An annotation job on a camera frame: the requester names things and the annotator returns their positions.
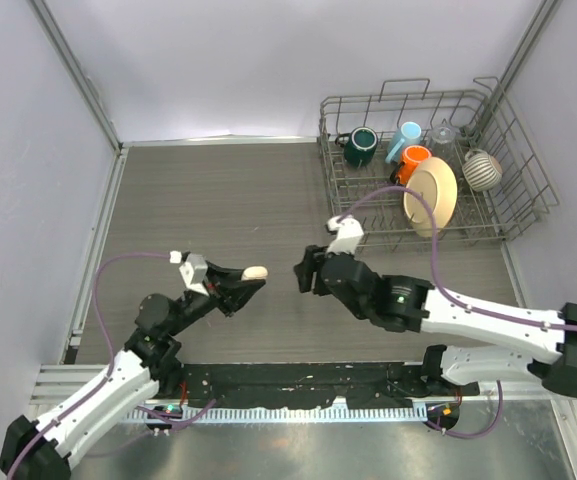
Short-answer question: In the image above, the white cable duct strip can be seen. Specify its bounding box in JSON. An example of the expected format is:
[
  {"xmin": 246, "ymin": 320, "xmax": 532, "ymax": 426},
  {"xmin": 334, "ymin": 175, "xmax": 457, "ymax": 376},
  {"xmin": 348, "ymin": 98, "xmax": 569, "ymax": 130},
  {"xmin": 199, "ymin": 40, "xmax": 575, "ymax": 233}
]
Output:
[{"xmin": 122, "ymin": 404, "xmax": 428, "ymax": 425}]

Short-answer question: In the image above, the dark green mug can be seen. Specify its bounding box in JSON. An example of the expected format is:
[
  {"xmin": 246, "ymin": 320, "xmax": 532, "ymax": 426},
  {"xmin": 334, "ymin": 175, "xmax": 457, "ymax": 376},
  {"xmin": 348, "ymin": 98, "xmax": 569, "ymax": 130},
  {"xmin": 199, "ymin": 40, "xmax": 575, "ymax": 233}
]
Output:
[{"xmin": 334, "ymin": 126, "xmax": 378, "ymax": 168}]

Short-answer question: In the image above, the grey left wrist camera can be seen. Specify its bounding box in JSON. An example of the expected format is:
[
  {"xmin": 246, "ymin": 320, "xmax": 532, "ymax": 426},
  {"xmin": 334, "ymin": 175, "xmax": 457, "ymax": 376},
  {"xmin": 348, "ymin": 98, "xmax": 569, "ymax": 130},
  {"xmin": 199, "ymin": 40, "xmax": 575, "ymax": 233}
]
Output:
[{"xmin": 179, "ymin": 252, "xmax": 209, "ymax": 296}]

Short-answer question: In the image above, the grey striped mug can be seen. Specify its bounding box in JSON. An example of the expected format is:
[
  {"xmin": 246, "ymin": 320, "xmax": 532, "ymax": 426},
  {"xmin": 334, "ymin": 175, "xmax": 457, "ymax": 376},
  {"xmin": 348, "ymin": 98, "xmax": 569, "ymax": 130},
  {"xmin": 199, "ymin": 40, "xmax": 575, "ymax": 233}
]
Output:
[{"xmin": 462, "ymin": 149, "xmax": 503, "ymax": 192}]

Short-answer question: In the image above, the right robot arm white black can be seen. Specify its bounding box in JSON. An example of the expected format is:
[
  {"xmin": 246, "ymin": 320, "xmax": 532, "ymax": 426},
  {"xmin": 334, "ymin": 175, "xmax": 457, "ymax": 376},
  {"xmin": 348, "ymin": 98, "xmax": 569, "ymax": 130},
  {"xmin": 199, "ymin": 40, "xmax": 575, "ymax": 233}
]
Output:
[{"xmin": 293, "ymin": 245, "xmax": 577, "ymax": 399}]

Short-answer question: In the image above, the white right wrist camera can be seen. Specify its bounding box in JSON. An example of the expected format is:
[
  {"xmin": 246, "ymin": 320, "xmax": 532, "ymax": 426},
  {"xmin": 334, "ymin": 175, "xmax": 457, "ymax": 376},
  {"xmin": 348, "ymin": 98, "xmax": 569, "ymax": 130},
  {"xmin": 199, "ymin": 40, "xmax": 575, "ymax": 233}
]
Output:
[{"xmin": 326, "ymin": 215, "xmax": 364, "ymax": 255}]

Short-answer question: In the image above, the grey wire dish rack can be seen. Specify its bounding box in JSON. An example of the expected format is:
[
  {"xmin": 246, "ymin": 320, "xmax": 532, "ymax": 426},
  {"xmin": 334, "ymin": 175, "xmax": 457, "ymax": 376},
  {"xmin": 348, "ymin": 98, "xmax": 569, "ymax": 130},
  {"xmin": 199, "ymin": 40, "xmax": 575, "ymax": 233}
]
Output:
[{"xmin": 318, "ymin": 77, "xmax": 559, "ymax": 249}]

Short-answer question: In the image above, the beige plate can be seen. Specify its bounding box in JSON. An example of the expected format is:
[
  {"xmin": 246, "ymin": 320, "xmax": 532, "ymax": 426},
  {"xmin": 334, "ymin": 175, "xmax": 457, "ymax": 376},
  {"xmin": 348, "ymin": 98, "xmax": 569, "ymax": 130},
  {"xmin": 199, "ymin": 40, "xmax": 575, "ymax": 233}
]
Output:
[{"xmin": 403, "ymin": 157, "xmax": 458, "ymax": 238}]

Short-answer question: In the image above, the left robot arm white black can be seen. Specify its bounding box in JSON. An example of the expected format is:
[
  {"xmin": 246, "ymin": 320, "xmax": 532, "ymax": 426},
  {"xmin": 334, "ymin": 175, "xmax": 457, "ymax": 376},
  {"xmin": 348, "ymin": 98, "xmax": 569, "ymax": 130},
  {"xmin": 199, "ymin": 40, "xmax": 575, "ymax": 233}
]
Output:
[{"xmin": 0, "ymin": 251, "xmax": 268, "ymax": 479}]

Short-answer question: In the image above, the clear glass cup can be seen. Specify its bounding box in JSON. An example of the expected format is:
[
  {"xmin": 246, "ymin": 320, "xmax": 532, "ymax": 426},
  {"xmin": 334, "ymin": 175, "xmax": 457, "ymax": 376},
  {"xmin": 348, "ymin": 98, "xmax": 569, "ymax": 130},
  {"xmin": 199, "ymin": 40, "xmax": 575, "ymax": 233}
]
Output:
[{"xmin": 427, "ymin": 121, "xmax": 457, "ymax": 163}]

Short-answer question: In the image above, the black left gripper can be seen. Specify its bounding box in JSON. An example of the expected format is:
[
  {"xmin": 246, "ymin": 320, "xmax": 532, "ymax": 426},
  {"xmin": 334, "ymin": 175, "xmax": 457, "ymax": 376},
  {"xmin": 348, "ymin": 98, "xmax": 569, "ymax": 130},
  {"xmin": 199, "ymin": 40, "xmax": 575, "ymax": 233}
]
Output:
[{"xmin": 167, "ymin": 260, "xmax": 264, "ymax": 336}]

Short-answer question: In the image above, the light blue mug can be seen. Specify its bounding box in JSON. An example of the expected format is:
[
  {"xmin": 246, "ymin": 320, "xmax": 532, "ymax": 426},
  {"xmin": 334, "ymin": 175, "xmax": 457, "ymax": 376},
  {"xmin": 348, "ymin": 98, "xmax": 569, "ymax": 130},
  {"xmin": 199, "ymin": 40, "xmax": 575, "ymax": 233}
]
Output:
[{"xmin": 385, "ymin": 121, "xmax": 422, "ymax": 164}]

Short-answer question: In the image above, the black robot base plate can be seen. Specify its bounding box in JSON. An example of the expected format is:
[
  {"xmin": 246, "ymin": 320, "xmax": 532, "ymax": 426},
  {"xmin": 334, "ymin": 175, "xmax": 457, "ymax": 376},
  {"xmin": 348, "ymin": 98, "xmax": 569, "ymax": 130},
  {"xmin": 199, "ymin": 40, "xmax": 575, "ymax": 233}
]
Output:
[{"xmin": 142, "ymin": 360, "xmax": 482, "ymax": 412}]

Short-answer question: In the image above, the beige charging case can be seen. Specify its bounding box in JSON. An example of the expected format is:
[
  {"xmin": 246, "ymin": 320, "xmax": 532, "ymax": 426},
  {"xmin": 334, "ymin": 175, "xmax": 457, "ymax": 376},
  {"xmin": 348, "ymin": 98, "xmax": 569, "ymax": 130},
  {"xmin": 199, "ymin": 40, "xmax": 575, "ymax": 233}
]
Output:
[{"xmin": 241, "ymin": 266, "xmax": 268, "ymax": 281}]

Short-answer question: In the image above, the orange mug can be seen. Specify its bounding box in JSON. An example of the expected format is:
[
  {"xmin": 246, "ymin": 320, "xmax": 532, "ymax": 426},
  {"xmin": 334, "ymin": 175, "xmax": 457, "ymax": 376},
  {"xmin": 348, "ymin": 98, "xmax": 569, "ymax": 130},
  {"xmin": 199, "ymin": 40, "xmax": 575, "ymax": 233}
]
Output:
[{"xmin": 389, "ymin": 145, "xmax": 432, "ymax": 186}]

